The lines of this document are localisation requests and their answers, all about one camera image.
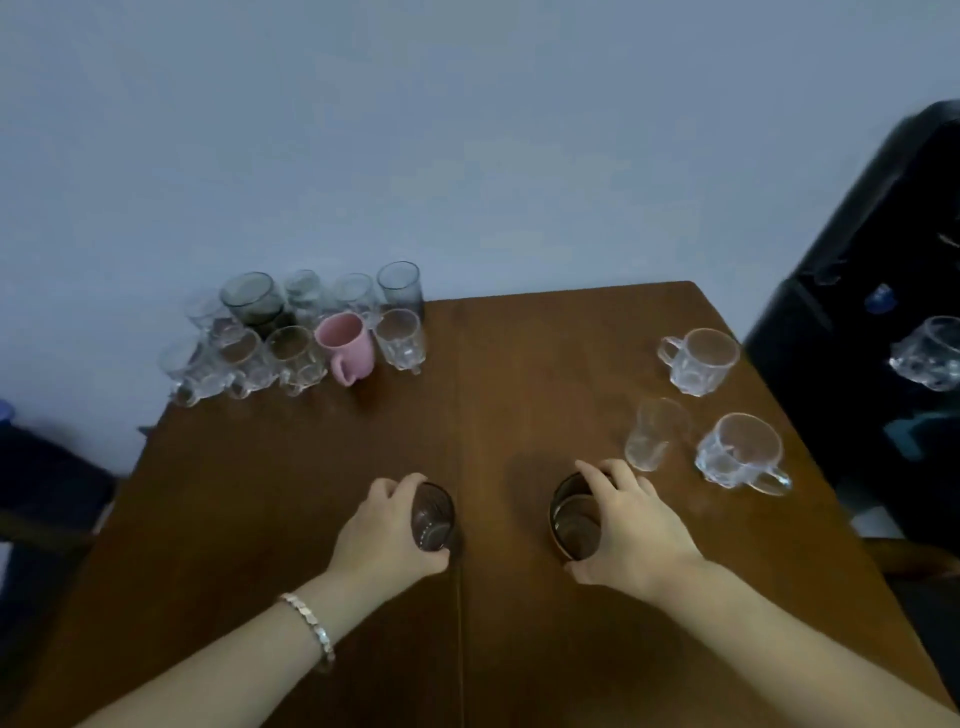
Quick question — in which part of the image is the person's left hand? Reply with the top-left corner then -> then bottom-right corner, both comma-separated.
324,472 -> 453,603

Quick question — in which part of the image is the clear faceted glass mug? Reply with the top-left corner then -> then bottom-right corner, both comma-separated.
657,327 -> 742,398
888,315 -> 960,393
694,412 -> 794,498

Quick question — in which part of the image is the person's left forearm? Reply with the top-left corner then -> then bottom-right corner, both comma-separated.
75,571 -> 378,728

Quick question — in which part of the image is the cluster of clear glasses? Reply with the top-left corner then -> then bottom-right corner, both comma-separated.
159,261 -> 429,410

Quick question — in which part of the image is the black water dispenser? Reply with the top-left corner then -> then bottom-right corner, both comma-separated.
742,99 -> 960,558

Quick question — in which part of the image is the pink plastic mug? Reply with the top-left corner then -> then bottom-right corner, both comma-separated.
314,312 -> 376,388

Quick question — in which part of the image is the small clear glass tumbler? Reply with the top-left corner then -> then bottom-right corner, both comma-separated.
624,397 -> 692,474

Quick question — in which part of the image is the person's right hand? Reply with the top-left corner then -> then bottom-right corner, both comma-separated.
564,459 -> 706,606

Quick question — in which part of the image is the dark chair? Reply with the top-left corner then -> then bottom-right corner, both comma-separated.
0,420 -> 118,680

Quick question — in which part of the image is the wide brown glass tumbler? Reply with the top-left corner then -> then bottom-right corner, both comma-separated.
549,471 -> 605,563

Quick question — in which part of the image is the silver bead bracelet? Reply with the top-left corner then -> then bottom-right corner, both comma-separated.
279,592 -> 337,674

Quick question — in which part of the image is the smoked grey glass tumbler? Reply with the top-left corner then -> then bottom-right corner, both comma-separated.
219,271 -> 288,339

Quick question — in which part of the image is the person's right forearm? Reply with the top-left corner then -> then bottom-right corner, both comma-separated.
658,557 -> 960,728

